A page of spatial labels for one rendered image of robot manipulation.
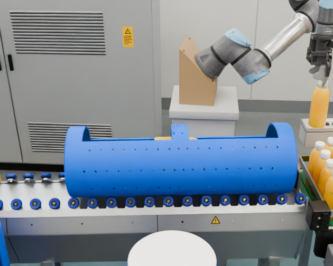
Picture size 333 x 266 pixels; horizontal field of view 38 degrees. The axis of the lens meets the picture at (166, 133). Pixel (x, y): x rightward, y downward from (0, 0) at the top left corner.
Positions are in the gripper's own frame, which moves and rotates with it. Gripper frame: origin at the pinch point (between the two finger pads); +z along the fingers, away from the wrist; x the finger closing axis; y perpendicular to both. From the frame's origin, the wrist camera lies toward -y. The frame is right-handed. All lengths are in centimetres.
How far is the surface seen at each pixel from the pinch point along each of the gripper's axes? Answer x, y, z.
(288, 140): 24.0, 18.3, 14.0
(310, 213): 38, 11, 38
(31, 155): -148, 170, 120
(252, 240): 28, 29, 58
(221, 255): 24, 41, 70
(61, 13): -145, 133, 6
